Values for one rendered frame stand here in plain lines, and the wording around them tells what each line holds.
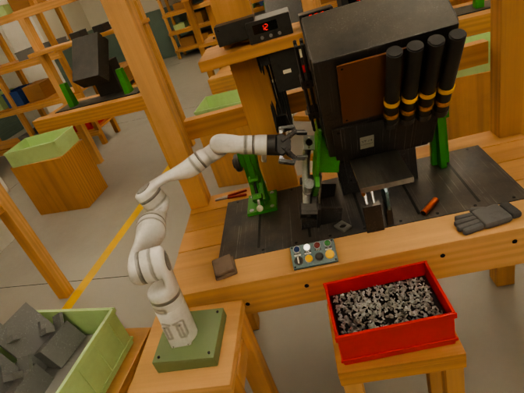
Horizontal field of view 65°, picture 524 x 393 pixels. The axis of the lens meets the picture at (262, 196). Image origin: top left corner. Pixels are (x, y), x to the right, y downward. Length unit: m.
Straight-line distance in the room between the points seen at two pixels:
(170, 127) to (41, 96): 5.40
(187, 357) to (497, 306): 1.67
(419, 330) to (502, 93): 1.10
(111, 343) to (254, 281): 0.51
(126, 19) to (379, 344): 1.40
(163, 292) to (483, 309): 1.72
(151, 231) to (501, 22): 1.45
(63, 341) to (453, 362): 1.22
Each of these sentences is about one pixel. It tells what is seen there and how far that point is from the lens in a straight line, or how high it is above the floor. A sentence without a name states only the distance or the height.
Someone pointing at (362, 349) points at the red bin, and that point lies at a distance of 1.22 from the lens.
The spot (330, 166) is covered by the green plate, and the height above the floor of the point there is 1.13.
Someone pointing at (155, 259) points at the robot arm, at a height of 1.21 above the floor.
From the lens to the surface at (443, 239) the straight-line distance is 1.44.
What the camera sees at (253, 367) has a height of 0.59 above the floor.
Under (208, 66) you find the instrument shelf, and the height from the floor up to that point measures 1.52.
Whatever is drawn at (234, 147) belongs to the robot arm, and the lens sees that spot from 1.48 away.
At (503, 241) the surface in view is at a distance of 1.50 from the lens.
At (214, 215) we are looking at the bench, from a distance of 1.88.
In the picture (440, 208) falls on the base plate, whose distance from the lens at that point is 1.57.
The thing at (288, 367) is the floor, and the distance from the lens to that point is 2.31.
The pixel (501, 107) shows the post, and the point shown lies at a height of 1.02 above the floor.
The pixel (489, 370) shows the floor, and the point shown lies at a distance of 2.23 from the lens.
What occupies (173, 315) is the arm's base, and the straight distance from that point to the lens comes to 1.25.
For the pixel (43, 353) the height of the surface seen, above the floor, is 0.92.
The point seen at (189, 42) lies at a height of 0.33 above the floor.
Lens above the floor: 1.81
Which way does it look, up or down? 30 degrees down
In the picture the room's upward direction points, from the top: 18 degrees counter-clockwise
